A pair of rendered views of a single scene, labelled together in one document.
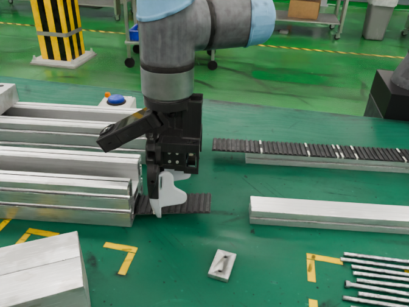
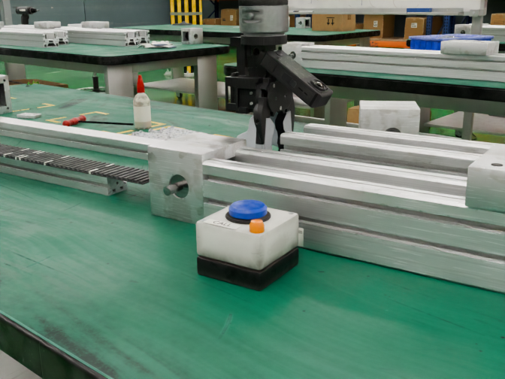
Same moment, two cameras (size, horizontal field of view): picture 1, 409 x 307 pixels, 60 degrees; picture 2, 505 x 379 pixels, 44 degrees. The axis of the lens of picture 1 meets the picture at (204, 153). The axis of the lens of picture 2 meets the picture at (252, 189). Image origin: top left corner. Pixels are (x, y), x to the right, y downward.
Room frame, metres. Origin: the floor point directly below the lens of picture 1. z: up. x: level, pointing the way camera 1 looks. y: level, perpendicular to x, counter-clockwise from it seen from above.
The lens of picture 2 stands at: (1.34, 0.54, 1.06)
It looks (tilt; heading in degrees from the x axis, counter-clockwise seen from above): 17 degrees down; 211
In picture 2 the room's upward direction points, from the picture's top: 1 degrees counter-clockwise
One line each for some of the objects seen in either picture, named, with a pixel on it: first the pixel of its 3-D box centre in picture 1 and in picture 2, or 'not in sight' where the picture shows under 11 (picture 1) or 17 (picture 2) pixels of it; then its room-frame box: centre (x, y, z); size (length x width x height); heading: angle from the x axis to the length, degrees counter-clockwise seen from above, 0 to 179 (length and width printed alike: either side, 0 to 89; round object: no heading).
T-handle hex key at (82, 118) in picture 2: not in sight; (101, 122); (0.31, -0.47, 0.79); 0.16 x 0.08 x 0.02; 103
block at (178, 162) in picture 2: not in sight; (193, 178); (0.69, 0.06, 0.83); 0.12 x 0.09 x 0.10; 178
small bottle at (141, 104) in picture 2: not in sight; (141, 101); (0.28, -0.38, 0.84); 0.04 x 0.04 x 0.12
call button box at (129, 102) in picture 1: (116, 114); (252, 239); (0.81, 0.22, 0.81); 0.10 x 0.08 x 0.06; 178
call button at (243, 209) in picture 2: (116, 100); (248, 213); (0.81, 0.22, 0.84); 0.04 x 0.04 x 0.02
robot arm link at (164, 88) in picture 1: (167, 80); (262, 21); (0.49, 0.06, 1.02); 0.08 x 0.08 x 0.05
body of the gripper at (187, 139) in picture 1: (173, 131); (260, 74); (0.49, 0.05, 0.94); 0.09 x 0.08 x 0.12; 88
